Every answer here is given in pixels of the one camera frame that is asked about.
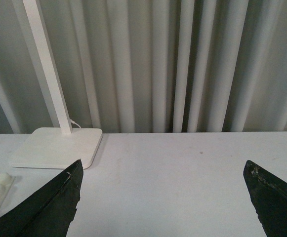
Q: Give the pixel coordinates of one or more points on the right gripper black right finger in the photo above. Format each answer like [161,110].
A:
[268,194]

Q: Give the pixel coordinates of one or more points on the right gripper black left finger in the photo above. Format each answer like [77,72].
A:
[49,211]

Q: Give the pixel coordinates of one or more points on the white desk lamp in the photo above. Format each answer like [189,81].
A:
[50,147]

